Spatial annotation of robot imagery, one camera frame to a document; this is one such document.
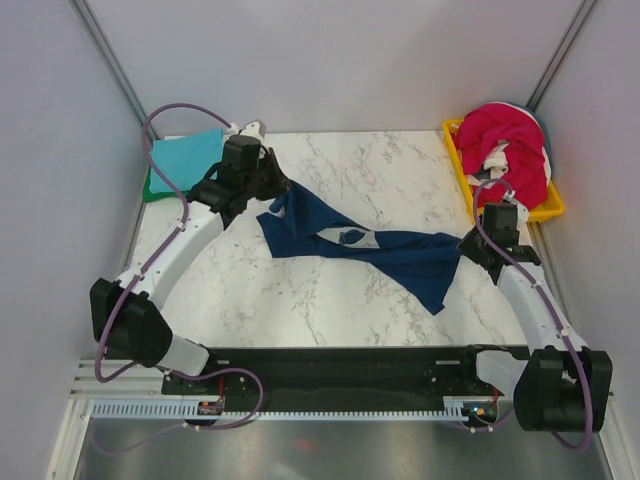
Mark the white slotted cable duct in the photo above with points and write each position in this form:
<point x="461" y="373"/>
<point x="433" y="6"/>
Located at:
<point x="199" y="411"/>

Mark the navy blue printed t shirt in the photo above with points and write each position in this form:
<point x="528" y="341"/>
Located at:
<point x="300" y="224"/>

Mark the yellow plastic bin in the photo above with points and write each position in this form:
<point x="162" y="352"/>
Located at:
<point x="553" y="207"/>

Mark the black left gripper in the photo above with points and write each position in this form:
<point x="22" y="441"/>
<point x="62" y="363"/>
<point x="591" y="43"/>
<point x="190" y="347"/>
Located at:
<point x="280" y="182"/>

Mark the light blue folded t shirt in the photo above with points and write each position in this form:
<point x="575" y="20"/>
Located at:
<point x="184" y="160"/>

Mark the green folded t shirt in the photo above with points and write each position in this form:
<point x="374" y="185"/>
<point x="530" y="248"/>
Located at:
<point x="154" y="188"/>

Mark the white t shirt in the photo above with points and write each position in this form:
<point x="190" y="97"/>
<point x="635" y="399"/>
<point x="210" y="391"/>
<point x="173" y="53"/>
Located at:
<point x="495" y="165"/>

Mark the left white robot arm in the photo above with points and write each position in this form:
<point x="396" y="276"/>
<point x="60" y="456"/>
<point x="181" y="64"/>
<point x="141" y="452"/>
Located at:
<point x="127" y="312"/>

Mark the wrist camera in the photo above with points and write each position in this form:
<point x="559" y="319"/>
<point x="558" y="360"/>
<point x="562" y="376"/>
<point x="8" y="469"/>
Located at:
<point x="255" y="129"/>
<point x="522" y="212"/>

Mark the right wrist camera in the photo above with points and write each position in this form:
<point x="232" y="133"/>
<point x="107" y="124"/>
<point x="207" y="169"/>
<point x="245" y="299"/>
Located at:
<point x="522" y="212"/>

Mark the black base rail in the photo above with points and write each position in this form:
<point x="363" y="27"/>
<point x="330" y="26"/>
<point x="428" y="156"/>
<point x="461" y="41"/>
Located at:
<point x="314" y="378"/>

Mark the pink t shirt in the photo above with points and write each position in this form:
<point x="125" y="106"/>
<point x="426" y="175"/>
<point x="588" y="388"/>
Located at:
<point x="482" y="129"/>

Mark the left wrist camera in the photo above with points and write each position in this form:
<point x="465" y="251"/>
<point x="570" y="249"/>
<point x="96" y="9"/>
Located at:
<point x="255" y="129"/>

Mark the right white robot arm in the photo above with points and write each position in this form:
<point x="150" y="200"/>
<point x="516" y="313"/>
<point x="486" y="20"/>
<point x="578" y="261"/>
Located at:
<point x="564" y="385"/>

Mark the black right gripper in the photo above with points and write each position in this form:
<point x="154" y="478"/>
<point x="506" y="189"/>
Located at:
<point x="466" y="247"/>

